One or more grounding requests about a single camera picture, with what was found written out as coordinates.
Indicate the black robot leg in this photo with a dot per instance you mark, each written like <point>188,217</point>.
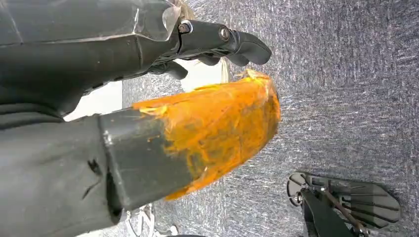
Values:
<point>322,220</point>

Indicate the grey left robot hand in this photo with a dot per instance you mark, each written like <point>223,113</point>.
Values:
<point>65,55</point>

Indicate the pale desk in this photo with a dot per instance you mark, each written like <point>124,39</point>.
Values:
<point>98,101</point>

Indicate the ribbed grey left arm sleeve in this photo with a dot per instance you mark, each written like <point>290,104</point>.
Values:
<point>26,116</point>

